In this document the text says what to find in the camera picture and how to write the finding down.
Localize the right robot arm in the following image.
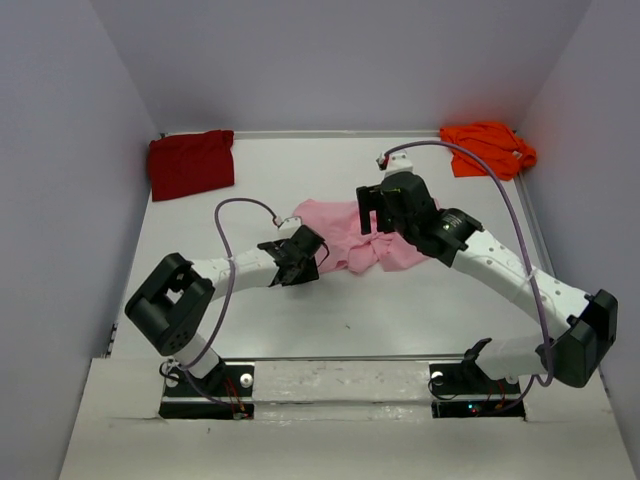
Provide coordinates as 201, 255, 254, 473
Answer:
356, 171, 618, 392

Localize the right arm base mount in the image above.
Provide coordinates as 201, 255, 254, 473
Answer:
427, 338, 526, 419

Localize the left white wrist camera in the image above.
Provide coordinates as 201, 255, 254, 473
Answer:
277, 216, 303, 239

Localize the dark red folded t shirt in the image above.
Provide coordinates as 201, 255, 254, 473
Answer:
147, 130, 235, 202

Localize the orange t shirt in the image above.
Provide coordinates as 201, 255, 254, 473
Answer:
439, 122, 537, 181

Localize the pink t shirt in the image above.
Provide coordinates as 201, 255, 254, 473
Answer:
293, 199, 428, 275

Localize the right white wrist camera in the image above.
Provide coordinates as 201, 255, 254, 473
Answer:
376, 151, 413, 177

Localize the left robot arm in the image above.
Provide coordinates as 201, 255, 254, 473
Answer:
124, 225, 325, 395

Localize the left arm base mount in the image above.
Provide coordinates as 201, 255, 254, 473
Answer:
159, 360, 255, 420

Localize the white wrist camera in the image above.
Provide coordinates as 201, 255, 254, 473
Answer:
376, 151, 413, 177
277, 216, 303, 239

